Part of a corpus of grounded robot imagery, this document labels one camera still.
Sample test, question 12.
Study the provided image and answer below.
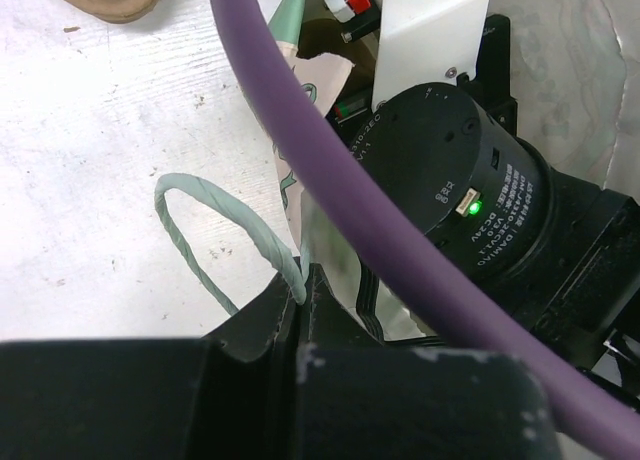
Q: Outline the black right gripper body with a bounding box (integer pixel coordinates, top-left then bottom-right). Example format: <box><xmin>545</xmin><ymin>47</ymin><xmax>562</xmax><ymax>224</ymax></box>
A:
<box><xmin>328</xmin><ymin>14</ymin><xmax>639</xmax><ymax>395</ymax></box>

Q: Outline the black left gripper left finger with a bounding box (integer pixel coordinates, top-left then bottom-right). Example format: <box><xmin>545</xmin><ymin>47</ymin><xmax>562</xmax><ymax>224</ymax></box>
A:
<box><xmin>1</xmin><ymin>284</ymin><xmax>299</xmax><ymax>459</ymax></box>

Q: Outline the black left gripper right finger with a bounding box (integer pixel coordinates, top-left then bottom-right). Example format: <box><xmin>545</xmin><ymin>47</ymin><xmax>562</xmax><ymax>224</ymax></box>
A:
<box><xmin>297</xmin><ymin>266</ymin><xmax>563</xmax><ymax>459</ymax></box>

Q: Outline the green paper takeout bag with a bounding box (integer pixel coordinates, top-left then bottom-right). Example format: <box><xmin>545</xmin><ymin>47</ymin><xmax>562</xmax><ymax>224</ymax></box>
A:
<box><xmin>155</xmin><ymin>0</ymin><xmax>622</xmax><ymax>346</ymax></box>

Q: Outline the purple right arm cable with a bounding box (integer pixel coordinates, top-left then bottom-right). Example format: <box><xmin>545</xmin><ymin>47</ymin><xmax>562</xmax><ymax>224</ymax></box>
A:
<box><xmin>205</xmin><ymin>0</ymin><xmax>640</xmax><ymax>460</ymax></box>

